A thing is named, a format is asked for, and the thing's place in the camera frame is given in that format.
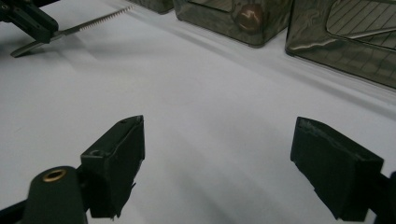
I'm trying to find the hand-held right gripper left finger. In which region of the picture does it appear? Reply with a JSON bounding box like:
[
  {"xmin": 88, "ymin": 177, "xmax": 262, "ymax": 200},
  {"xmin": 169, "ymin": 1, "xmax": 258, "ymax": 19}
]
[{"xmin": 79, "ymin": 115, "xmax": 146, "ymax": 218}]

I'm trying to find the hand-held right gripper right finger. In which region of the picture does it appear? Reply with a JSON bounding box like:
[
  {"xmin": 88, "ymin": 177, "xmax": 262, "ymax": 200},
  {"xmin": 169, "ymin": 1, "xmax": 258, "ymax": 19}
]
[{"xmin": 290, "ymin": 116, "xmax": 385, "ymax": 222}]

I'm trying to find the metal knife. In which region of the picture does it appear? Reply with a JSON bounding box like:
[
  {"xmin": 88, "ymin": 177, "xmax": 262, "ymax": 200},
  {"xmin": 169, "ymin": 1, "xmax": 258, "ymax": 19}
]
[{"xmin": 9, "ymin": 5, "xmax": 135, "ymax": 59}]

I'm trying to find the clear brown plastic basket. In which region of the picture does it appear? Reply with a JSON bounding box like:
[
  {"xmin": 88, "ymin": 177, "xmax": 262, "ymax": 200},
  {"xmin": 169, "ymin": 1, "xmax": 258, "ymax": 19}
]
[
  {"xmin": 128, "ymin": 0, "xmax": 176, "ymax": 15},
  {"xmin": 172, "ymin": 0, "xmax": 294, "ymax": 49},
  {"xmin": 285, "ymin": 0, "xmax": 396, "ymax": 91}
]

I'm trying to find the brown wooden spoon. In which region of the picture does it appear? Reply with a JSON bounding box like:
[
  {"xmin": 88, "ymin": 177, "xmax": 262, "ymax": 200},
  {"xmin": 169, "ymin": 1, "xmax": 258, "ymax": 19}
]
[{"xmin": 235, "ymin": 3, "xmax": 265, "ymax": 35}]

